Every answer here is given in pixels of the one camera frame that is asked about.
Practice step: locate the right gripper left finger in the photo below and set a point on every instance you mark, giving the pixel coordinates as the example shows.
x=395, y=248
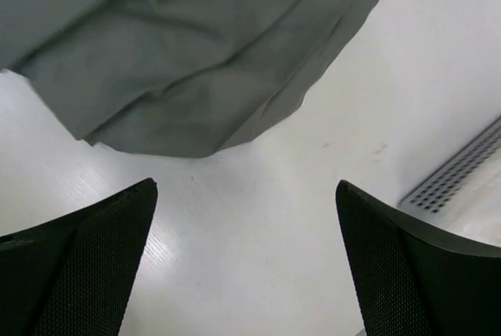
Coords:
x=74, y=275

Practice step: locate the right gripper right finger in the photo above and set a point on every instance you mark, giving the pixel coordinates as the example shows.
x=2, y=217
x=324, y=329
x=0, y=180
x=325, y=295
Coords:
x=412, y=278

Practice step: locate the grey pleated skirt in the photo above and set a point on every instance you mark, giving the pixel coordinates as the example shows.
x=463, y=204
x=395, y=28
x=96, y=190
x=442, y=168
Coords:
x=177, y=78

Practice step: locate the white plastic mesh basket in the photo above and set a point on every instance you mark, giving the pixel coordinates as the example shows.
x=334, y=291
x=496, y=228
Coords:
x=463, y=195

